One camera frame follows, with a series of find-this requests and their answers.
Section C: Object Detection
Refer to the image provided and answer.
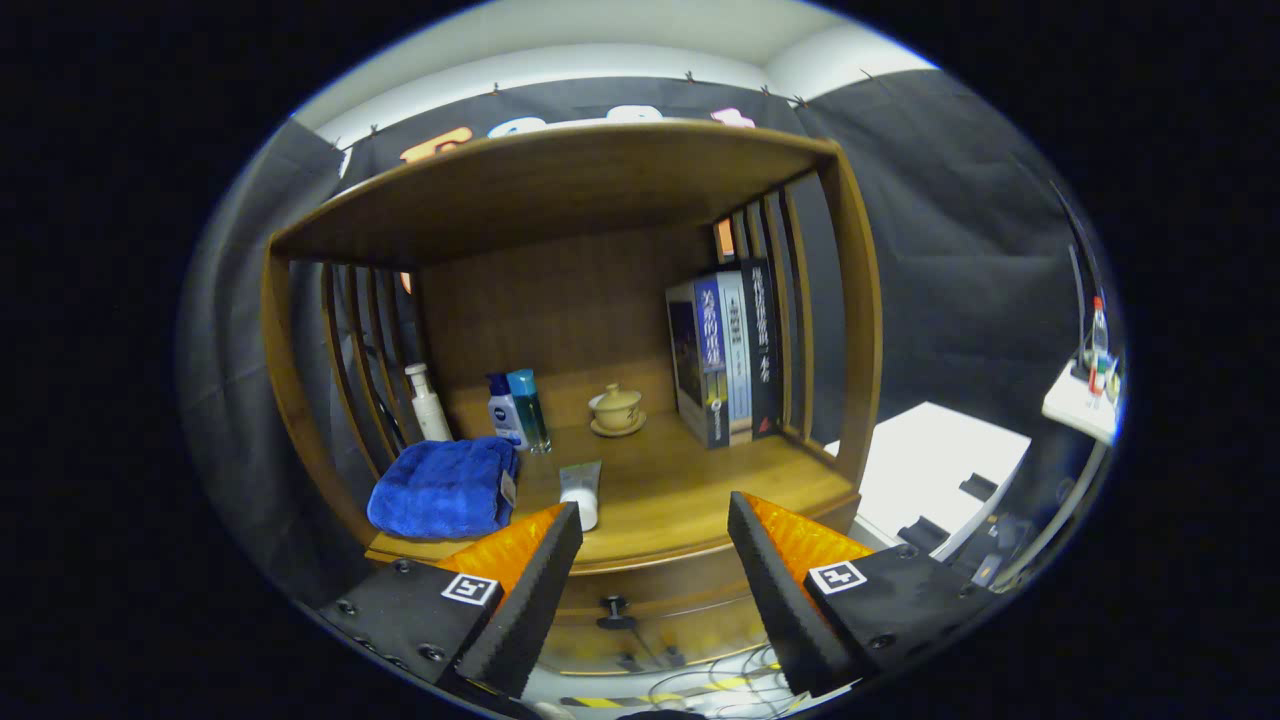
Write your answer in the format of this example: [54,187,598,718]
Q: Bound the white cosmetic tube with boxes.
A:
[558,460,604,533]

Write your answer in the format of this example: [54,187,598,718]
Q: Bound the white drawer unit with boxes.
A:
[825,402,1031,571]

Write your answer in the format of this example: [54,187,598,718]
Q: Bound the white pump bottle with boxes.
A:
[404,362,453,443]

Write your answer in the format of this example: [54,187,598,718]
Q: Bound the wooden countertop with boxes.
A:
[365,415,861,576]

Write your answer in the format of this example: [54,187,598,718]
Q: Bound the floor cables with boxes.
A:
[560,650,801,716]

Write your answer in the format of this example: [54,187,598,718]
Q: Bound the light spine book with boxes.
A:
[715,270,753,446]

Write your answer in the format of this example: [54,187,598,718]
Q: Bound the beige lidded tea cup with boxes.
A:
[588,383,648,438]

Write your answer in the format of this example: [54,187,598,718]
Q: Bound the wooden cabinet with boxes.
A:
[260,118,886,681]

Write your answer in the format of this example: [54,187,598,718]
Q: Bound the white round table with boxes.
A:
[1000,360,1121,591]

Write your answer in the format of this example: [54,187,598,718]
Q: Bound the black spine book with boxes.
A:
[740,258,781,439]

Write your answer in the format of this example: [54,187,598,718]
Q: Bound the red label water bottle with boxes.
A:
[1088,295,1111,396]

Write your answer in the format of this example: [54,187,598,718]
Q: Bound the white and blue lotion bottle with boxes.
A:
[486,372,529,451]

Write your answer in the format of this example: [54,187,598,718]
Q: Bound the teal bottle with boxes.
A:
[507,368,553,454]

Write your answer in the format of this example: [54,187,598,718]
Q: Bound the blue towel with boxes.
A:
[366,437,521,542]

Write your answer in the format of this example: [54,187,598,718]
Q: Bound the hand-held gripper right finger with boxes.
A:
[727,491,1001,699]

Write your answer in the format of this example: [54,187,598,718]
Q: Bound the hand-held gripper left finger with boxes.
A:
[318,502,584,701]

